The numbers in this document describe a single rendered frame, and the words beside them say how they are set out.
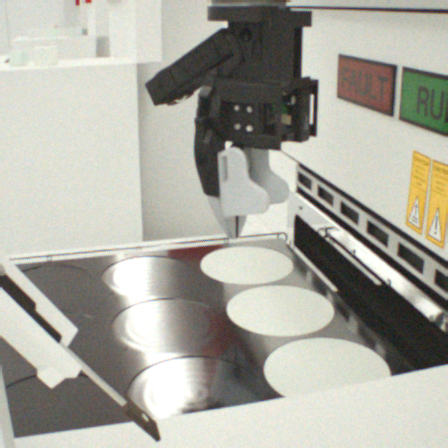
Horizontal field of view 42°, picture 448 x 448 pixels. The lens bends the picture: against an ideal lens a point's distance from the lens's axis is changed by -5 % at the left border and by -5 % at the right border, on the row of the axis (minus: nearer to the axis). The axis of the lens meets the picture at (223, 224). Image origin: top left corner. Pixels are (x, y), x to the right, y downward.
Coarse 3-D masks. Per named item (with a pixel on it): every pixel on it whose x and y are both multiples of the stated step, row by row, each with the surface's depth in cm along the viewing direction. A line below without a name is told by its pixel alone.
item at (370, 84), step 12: (348, 60) 61; (348, 72) 61; (360, 72) 59; (372, 72) 56; (384, 72) 54; (348, 84) 61; (360, 84) 59; (372, 84) 57; (384, 84) 54; (348, 96) 62; (360, 96) 59; (372, 96) 57; (384, 96) 55; (384, 108) 55
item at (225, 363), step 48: (48, 288) 61; (96, 288) 61; (144, 288) 61; (192, 288) 61; (240, 288) 61; (0, 336) 52; (96, 336) 52; (144, 336) 52; (192, 336) 52; (240, 336) 52; (288, 336) 52; (336, 336) 52; (96, 384) 45; (144, 384) 45; (192, 384) 46; (240, 384) 46; (48, 432) 40
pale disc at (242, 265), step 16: (208, 256) 69; (224, 256) 69; (240, 256) 69; (256, 256) 69; (272, 256) 69; (208, 272) 65; (224, 272) 65; (240, 272) 65; (256, 272) 65; (272, 272) 65; (288, 272) 65
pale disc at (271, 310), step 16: (256, 288) 61; (272, 288) 61; (288, 288) 61; (240, 304) 58; (256, 304) 58; (272, 304) 58; (288, 304) 58; (304, 304) 58; (320, 304) 58; (240, 320) 55; (256, 320) 55; (272, 320) 55; (288, 320) 55; (304, 320) 55; (320, 320) 55
